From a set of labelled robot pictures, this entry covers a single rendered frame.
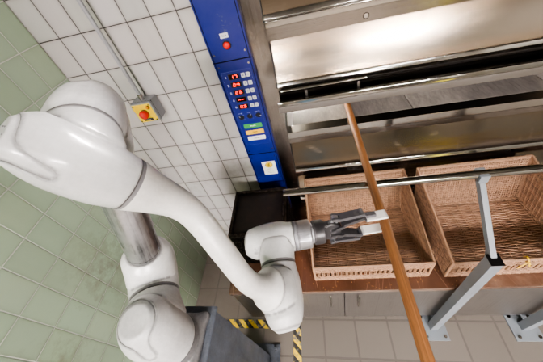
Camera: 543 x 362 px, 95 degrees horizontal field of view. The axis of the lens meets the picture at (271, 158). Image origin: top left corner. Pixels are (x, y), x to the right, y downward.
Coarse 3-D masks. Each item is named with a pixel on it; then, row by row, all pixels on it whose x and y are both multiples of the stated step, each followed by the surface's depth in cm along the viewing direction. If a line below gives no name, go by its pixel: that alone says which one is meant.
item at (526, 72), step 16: (464, 64) 100; (480, 64) 96; (496, 64) 93; (368, 80) 106; (384, 80) 102; (400, 80) 98; (464, 80) 87; (480, 80) 87; (496, 80) 87; (288, 96) 108; (304, 96) 104; (352, 96) 94; (368, 96) 93; (384, 96) 93
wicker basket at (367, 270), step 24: (336, 192) 147; (360, 192) 146; (408, 192) 131; (312, 216) 156; (408, 216) 136; (360, 240) 139; (384, 240) 136; (408, 240) 134; (312, 264) 121; (336, 264) 133; (360, 264) 130; (384, 264) 114; (408, 264) 112; (432, 264) 111
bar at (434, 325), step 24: (480, 168) 89; (504, 168) 87; (528, 168) 85; (288, 192) 100; (312, 192) 98; (480, 192) 89; (480, 264) 93; (504, 264) 86; (480, 288) 101; (456, 312) 124; (432, 336) 148; (528, 336) 140
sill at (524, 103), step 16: (512, 96) 111; (528, 96) 109; (384, 112) 121; (400, 112) 119; (416, 112) 116; (432, 112) 114; (448, 112) 113; (464, 112) 113; (480, 112) 113; (288, 128) 128; (304, 128) 125; (320, 128) 123; (336, 128) 122
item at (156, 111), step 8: (144, 96) 113; (152, 96) 111; (136, 104) 109; (144, 104) 109; (152, 104) 110; (160, 104) 116; (136, 112) 112; (152, 112) 111; (160, 112) 115; (144, 120) 115; (152, 120) 115
